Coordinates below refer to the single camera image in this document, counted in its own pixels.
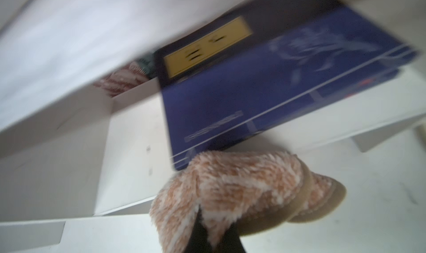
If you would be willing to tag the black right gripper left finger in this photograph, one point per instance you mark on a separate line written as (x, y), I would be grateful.
(198, 242)

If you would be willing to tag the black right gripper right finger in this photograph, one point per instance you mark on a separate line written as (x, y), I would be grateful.
(230, 242)

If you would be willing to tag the white wooden bookshelf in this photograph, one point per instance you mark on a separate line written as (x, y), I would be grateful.
(77, 164)

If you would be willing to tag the dark blue book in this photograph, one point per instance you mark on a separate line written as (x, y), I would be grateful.
(265, 63)

